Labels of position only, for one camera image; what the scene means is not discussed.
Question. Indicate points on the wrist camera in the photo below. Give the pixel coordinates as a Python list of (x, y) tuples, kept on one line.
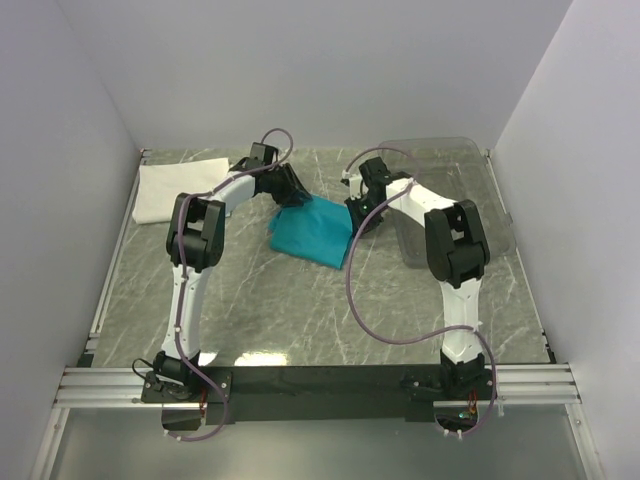
[(355, 183), (262, 154)]

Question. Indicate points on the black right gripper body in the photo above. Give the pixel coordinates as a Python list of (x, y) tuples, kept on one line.
[(361, 208)]

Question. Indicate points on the teal t shirt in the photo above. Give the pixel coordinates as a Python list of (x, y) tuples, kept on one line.
[(320, 231)]

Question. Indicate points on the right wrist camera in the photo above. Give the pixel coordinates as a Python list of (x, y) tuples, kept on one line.
[(355, 183)]

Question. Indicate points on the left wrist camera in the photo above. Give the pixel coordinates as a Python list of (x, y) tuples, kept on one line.
[(262, 154)]

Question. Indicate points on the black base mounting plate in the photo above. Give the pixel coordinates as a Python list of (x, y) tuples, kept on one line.
[(414, 393)]

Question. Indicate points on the folded white t shirt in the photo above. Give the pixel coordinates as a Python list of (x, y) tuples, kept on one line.
[(159, 186)]

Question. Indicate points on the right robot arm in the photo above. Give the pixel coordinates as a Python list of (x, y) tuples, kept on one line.
[(457, 253)]

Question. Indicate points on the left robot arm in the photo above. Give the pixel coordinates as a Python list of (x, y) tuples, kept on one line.
[(195, 244)]

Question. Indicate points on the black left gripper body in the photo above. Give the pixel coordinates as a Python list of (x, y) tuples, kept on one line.
[(282, 185)]

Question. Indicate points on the aluminium rail frame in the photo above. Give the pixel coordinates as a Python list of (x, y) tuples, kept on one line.
[(111, 388)]

